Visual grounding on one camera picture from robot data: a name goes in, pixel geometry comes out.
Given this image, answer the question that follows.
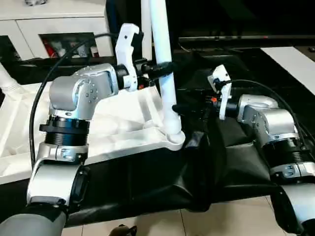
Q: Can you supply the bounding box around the white plastic table leg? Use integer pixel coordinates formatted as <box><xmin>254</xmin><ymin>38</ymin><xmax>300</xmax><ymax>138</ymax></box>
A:
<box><xmin>140</xmin><ymin>0</ymin><xmax>155</xmax><ymax>61</ymax></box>
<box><xmin>0</xmin><ymin>62</ymin><xmax>20</xmax><ymax>93</ymax></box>
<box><xmin>147</xmin><ymin>0</ymin><xmax>183</xmax><ymax>135</ymax></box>

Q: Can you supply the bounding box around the white plastic table top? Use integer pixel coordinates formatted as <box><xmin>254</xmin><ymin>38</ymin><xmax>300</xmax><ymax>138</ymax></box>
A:
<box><xmin>0</xmin><ymin>81</ymin><xmax>186</xmax><ymax>185</ymax></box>

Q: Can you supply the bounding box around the black table mat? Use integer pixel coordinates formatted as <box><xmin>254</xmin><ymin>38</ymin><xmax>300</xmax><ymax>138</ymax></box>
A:
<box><xmin>0</xmin><ymin>45</ymin><xmax>315</xmax><ymax>222</ymax></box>

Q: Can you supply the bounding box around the white flat board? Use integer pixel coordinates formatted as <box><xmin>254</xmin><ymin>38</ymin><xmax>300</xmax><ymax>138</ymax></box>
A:
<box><xmin>260</xmin><ymin>45</ymin><xmax>315</xmax><ymax>97</ymax></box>

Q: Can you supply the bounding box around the white glass-door cabinet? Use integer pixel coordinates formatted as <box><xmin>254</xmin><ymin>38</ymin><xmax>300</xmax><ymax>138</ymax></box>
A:
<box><xmin>0</xmin><ymin>0</ymin><xmax>112</xmax><ymax>61</ymax></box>

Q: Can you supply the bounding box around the red bottle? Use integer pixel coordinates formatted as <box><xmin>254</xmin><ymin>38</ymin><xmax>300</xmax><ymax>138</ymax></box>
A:
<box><xmin>43</xmin><ymin>40</ymin><xmax>54</xmax><ymax>58</ymax></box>

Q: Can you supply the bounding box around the clear glass ornament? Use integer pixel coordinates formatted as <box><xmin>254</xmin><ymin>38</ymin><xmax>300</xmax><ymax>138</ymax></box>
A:
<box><xmin>24</xmin><ymin>0</ymin><xmax>49</xmax><ymax>7</ymax></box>

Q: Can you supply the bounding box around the dark robot foot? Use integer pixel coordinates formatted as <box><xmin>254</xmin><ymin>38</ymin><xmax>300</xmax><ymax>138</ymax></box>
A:
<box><xmin>109</xmin><ymin>224</ymin><xmax>138</xmax><ymax>236</ymax></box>

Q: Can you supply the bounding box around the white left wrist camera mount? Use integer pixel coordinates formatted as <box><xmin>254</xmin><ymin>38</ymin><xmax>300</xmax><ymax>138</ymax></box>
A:
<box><xmin>114</xmin><ymin>23</ymin><xmax>145</xmax><ymax>92</ymax></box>

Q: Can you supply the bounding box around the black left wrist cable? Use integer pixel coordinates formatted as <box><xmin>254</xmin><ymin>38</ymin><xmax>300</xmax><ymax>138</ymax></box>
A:
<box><xmin>29</xmin><ymin>32</ymin><xmax>119</xmax><ymax>169</ymax></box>

